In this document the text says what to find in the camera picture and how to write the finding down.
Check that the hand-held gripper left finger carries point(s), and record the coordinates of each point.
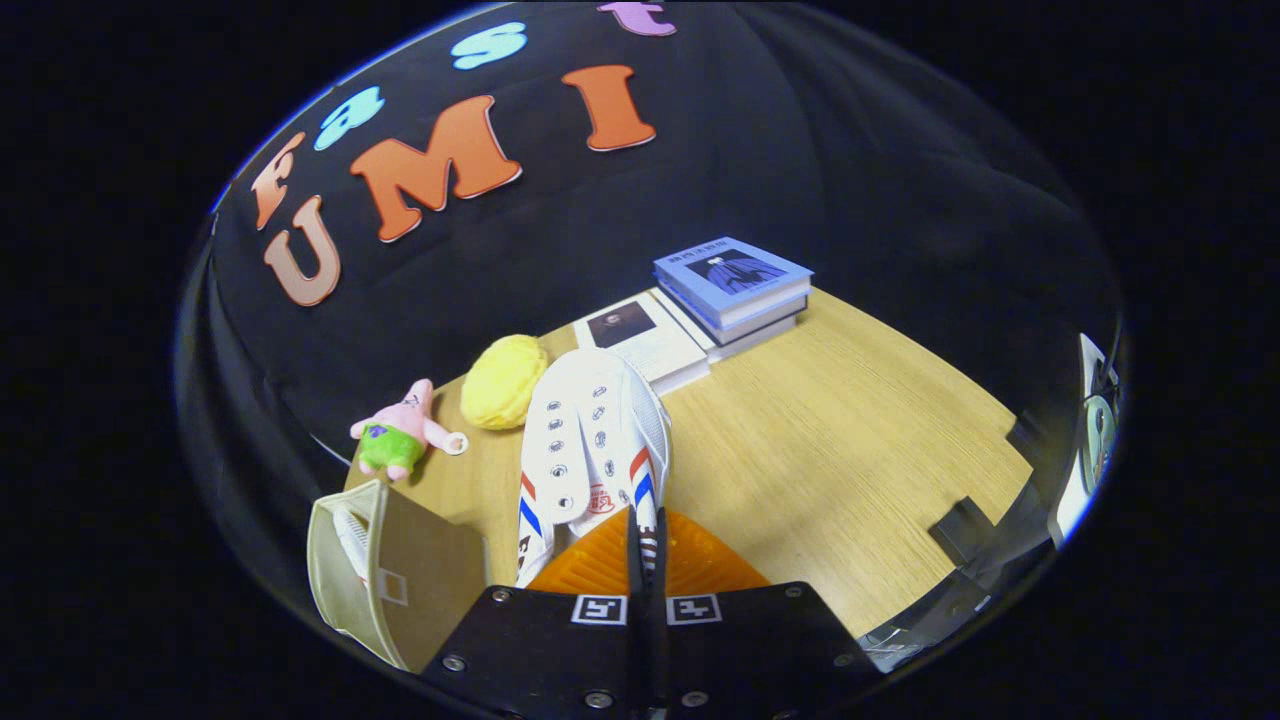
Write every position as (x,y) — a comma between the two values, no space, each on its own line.
(540,650)

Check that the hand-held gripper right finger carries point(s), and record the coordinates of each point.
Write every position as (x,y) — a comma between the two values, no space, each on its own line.
(760,650)

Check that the beige fabric storage box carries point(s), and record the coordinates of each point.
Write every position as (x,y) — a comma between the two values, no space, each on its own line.
(430,570)

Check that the white striped canvas shoe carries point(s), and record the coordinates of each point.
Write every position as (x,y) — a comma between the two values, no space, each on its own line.
(590,420)
(350,540)

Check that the pink and green plush toy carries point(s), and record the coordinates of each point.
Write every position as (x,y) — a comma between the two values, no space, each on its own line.
(395,440)

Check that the yellow plush ball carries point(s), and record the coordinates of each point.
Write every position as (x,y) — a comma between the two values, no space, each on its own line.
(500,385)

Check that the grey book under blue book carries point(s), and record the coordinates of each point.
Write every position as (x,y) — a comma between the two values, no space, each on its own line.
(770,332)

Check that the white portrait cover book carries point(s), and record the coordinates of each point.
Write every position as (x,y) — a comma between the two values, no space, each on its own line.
(655,345)

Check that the blue cover book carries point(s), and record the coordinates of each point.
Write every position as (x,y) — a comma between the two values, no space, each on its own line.
(730,270)

